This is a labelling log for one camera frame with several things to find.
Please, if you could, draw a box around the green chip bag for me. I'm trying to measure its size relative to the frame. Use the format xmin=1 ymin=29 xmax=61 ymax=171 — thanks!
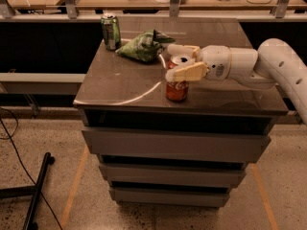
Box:
xmin=116 ymin=30 xmax=176 ymax=62

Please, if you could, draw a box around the red coke can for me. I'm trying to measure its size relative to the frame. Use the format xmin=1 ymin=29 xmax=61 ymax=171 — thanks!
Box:
xmin=166 ymin=55 xmax=190 ymax=102

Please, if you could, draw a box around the grey drawer cabinet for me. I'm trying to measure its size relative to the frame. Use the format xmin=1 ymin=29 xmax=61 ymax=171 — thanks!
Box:
xmin=72 ymin=15 xmax=289 ymax=209

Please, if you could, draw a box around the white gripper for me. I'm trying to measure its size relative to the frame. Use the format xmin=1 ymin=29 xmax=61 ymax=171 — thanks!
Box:
xmin=165 ymin=44 xmax=231 ymax=82

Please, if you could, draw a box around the green soda can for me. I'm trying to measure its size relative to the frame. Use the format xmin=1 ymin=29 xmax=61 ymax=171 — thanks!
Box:
xmin=101 ymin=13 xmax=121 ymax=51

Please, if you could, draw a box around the black chair base leg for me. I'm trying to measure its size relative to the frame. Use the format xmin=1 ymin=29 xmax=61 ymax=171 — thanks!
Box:
xmin=0 ymin=152 xmax=55 ymax=230

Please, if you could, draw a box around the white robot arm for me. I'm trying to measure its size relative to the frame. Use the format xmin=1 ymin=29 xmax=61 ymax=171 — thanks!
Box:
xmin=165 ymin=38 xmax=307 ymax=124

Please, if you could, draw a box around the black floor cable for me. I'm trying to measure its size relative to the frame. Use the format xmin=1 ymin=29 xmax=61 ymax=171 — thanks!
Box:
xmin=0 ymin=107 xmax=64 ymax=230

